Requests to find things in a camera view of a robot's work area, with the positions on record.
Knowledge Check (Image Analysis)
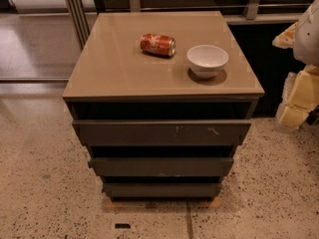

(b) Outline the grey drawer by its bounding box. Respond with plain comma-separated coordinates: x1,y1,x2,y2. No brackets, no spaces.
73,119,251,146
89,157,233,177
103,183,221,198

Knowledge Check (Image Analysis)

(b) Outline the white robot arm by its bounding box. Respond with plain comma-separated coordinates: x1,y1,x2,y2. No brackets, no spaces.
272,0,319,129

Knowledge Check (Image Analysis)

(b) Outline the grey drawer cabinet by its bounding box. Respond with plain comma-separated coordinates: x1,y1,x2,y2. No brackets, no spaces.
62,10,266,203

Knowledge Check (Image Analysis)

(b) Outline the grey bottom drawer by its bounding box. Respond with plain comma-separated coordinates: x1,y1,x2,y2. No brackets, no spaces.
103,183,221,198

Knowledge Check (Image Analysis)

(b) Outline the grey top drawer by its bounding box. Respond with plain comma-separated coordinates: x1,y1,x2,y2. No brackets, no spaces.
73,119,251,146

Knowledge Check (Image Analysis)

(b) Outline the white bowl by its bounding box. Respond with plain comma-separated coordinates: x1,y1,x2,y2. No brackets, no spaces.
186,45,228,79

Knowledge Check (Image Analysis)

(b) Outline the red soda can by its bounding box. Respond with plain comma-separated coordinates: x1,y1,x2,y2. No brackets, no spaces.
140,34,175,57

